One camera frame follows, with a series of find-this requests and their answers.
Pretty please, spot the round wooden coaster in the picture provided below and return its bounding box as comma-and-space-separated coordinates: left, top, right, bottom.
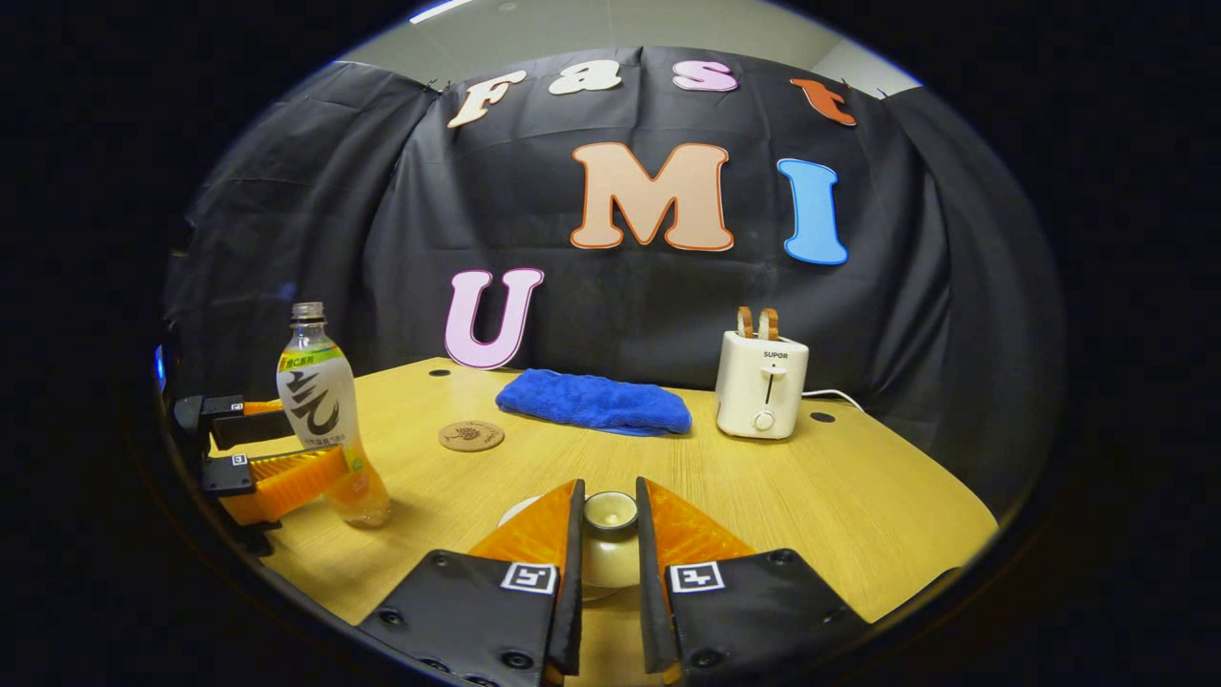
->
438, 420, 506, 453

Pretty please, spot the clear plastic water bottle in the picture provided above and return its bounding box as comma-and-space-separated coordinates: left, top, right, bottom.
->
276, 302, 392, 529

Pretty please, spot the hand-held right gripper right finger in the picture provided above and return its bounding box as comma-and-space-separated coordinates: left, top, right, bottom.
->
635, 477, 871, 683

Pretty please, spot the white toaster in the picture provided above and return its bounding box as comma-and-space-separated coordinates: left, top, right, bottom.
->
715, 330, 810, 441

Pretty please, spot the cream teacup lid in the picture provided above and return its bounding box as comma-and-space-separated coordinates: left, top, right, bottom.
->
582, 491, 642, 589

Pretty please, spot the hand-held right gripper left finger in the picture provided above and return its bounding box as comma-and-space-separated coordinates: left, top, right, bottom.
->
358, 479, 586, 687

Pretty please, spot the black backdrop cloth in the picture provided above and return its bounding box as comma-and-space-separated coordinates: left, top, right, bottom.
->
162, 46, 1065, 516

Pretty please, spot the blue towel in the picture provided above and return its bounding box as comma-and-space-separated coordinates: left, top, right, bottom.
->
495, 368, 693, 438

